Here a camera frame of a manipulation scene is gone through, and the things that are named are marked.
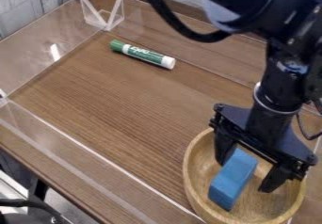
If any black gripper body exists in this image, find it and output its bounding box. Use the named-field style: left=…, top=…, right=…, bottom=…
left=209, top=104, right=319, bottom=181

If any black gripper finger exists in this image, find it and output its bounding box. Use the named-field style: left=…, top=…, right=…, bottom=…
left=214, top=129, right=237, bottom=166
left=258, top=165, right=293, bottom=193

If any blue rectangular block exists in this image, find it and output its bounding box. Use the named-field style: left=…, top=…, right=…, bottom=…
left=208, top=149, right=258, bottom=211

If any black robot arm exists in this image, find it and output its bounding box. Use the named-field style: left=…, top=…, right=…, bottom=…
left=148, top=0, right=322, bottom=193

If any brown wooden bowl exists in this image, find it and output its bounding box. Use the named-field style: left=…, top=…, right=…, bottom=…
left=184, top=128, right=307, bottom=224

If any green white marker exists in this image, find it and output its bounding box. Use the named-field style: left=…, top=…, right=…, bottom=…
left=110, top=40, right=177, bottom=70

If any black table leg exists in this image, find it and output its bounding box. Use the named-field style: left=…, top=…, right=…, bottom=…
left=34, top=179, right=50, bottom=200

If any clear acrylic tray wall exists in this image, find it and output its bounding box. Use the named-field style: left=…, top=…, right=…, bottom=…
left=0, top=0, right=322, bottom=224

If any black cable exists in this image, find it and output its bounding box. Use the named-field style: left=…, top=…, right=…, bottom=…
left=0, top=198, right=65, bottom=224

